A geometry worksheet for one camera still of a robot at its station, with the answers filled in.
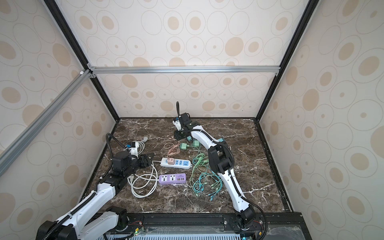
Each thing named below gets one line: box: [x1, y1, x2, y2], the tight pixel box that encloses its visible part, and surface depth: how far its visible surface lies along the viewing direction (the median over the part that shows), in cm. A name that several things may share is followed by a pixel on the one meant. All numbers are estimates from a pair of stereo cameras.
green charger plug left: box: [180, 142, 190, 150], surface depth 104 cm
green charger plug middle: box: [192, 140, 200, 147], surface depth 105 cm
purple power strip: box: [158, 173, 187, 185], surface depth 87 cm
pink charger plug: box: [167, 157, 175, 165], surface depth 91 cm
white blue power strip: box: [160, 157, 193, 169], surface depth 94 cm
